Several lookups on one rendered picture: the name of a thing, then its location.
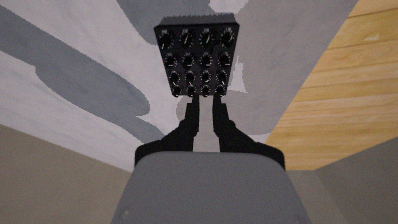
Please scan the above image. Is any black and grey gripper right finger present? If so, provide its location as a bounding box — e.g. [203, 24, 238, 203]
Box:
[212, 93, 286, 171]

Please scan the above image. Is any black knob box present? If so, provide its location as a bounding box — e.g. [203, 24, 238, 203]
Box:
[154, 22, 240, 97]

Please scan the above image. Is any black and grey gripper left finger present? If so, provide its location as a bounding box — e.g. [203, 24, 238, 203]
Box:
[134, 93, 200, 168]

